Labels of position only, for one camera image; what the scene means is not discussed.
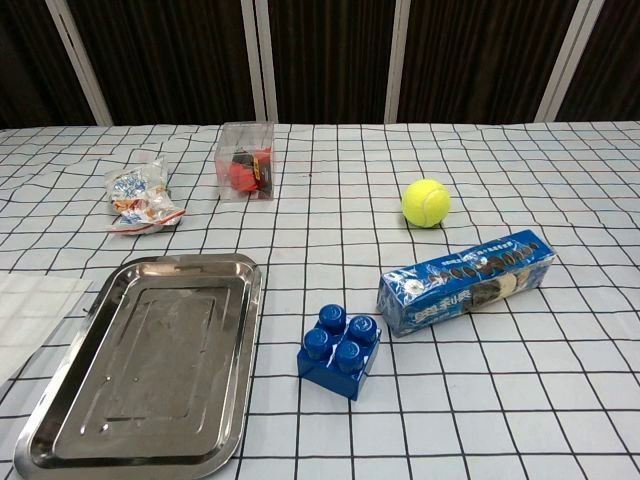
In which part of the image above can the white frame post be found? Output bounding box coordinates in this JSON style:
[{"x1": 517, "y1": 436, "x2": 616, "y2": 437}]
[
  {"x1": 535, "y1": 0, "x2": 607, "y2": 123},
  {"x1": 383, "y1": 0, "x2": 413, "y2": 124},
  {"x1": 239, "y1": 0, "x2": 279, "y2": 124},
  {"x1": 43, "y1": 0, "x2": 114, "y2": 127}
]

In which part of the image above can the crumpled snack bag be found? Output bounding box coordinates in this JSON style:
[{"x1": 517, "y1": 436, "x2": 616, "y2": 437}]
[{"x1": 103, "y1": 154, "x2": 189, "y2": 237}]

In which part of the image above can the blue building block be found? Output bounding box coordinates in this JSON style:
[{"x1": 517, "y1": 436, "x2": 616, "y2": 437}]
[{"x1": 296, "y1": 303, "x2": 383, "y2": 402}]

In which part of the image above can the blue cookie box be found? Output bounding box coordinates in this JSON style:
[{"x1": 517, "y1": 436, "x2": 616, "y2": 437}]
[{"x1": 376, "y1": 228, "x2": 559, "y2": 339}]

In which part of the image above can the yellow tennis ball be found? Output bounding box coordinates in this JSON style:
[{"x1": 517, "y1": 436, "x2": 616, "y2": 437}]
[{"x1": 401, "y1": 178, "x2": 452, "y2": 229}]

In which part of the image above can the silver metal tray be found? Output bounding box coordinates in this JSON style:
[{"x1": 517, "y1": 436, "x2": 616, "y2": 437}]
[{"x1": 13, "y1": 252, "x2": 264, "y2": 480}]

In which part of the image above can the white paper sheet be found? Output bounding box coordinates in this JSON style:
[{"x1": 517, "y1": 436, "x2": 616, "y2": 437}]
[{"x1": 0, "y1": 272, "x2": 95, "y2": 382}]

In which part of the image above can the checkered tablecloth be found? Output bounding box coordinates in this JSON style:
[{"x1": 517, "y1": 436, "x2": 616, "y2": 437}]
[{"x1": 0, "y1": 119, "x2": 640, "y2": 480}]

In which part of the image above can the clear plastic box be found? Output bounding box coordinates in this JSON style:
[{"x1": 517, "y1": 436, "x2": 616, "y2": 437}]
[{"x1": 214, "y1": 121, "x2": 278, "y2": 203}]

